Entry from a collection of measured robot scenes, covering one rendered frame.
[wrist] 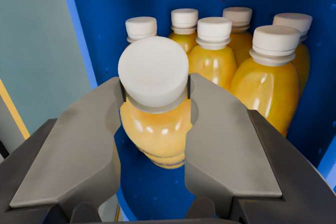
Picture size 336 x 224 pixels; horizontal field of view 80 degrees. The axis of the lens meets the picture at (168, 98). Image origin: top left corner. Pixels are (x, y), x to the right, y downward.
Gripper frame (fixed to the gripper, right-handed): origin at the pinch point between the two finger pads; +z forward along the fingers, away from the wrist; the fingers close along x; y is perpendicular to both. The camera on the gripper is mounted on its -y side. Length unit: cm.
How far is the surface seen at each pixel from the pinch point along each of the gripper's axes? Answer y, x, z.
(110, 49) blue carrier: 3.0, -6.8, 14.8
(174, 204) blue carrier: 24.3, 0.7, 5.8
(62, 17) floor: 17, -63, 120
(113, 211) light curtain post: 80, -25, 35
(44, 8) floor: 11, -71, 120
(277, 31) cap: -0.4, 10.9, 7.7
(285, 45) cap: 0.4, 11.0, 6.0
